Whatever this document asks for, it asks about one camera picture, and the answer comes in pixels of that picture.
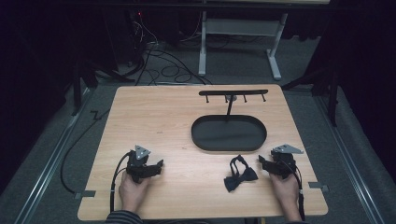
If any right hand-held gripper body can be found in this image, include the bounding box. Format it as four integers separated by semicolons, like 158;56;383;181
268;143;304;180

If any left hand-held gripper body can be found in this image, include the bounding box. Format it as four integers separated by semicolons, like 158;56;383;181
125;145;152;184

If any person's left hand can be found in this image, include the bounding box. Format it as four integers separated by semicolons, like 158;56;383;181
118;170;152;215

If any person's right hand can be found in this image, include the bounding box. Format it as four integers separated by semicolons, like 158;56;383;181
268;172;303;222

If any black bow tie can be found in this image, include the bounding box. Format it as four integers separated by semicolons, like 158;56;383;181
223;154;260;193

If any black hook rack with tray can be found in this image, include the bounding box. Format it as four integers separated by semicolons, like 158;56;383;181
190;89;269;154

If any black tripod stand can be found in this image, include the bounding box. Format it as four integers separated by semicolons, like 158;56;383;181
70;59;136;118
280;67;341;128

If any right hand-held gripper black cable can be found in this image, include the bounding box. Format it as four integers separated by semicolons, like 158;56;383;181
284;160;306;222

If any hand-held gripper black cable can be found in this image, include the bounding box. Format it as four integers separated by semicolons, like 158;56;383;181
108;151;132;215
284;160;306;222

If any left hand-held gripper black cable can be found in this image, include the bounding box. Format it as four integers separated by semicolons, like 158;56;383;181
108;151;132;215

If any grey metal table bracket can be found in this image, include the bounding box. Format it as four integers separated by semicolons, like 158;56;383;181
307;181;330;192
73;189;97;201

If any metal floor rail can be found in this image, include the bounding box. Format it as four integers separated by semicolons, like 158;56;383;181
13;87;95;224
313;95;388;224

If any long black floor cable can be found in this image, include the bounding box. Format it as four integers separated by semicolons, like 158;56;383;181
60;108;110;195

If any tangle of black floor cables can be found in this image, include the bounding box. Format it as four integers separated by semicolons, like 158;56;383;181
130;11;214;87

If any white metal desk frame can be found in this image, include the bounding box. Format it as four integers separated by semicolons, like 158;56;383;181
197;11;290;81

